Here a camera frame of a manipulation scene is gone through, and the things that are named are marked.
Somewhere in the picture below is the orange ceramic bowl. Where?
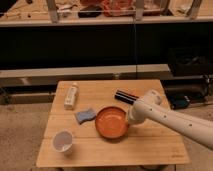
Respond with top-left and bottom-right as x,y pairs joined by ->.
95,106 -> 129,139

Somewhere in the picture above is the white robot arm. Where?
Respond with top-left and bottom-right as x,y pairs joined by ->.
126,90 -> 213,150

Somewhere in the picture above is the black striped block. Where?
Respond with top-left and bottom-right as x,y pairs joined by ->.
114,90 -> 138,105

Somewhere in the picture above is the white bottle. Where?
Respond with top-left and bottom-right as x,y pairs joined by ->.
64,83 -> 79,110

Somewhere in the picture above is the blue sponge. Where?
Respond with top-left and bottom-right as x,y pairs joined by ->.
75,108 -> 96,124

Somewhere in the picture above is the wooden folding table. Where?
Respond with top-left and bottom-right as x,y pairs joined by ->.
36,80 -> 189,168

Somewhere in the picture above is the clear plastic cup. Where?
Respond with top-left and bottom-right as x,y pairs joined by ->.
52,130 -> 73,155

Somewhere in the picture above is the red cloth on shelf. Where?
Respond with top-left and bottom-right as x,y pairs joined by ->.
101,0 -> 135,17

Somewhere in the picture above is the wooden bench beam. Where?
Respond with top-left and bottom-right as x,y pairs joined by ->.
0,64 -> 172,87

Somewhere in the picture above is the black cable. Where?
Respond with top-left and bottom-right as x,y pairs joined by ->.
132,13 -> 140,80

